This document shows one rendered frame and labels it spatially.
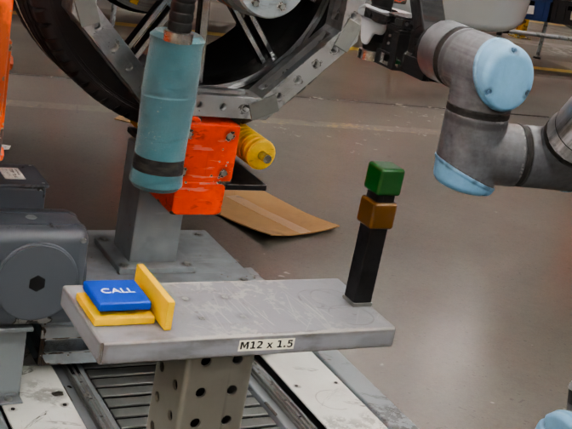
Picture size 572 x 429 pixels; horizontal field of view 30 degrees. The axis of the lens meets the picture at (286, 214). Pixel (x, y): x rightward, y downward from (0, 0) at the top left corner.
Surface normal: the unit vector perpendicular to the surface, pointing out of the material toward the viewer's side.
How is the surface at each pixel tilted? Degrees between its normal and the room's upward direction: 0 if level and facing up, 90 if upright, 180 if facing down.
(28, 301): 90
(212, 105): 90
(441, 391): 0
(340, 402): 0
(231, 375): 90
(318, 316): 0
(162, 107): 92
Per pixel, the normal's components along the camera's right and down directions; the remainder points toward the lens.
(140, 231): 0.45, 0.36
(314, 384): 0.18, -0.93
